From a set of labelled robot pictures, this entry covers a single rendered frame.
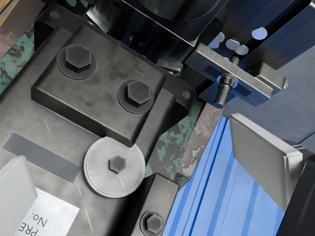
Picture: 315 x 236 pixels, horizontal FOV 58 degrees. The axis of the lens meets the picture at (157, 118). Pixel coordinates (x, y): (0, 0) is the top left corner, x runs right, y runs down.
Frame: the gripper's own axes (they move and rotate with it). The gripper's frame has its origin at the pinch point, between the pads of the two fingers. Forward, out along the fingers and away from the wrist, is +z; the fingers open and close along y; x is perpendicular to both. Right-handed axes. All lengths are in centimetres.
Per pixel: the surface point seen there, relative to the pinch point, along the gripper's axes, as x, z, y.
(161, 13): 10.0, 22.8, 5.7
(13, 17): 17, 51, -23
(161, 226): -6.9, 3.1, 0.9
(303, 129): -59, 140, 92
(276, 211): -107, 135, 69
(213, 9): 9.1, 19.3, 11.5
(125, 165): -3.1, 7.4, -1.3
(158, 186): -4.8, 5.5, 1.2
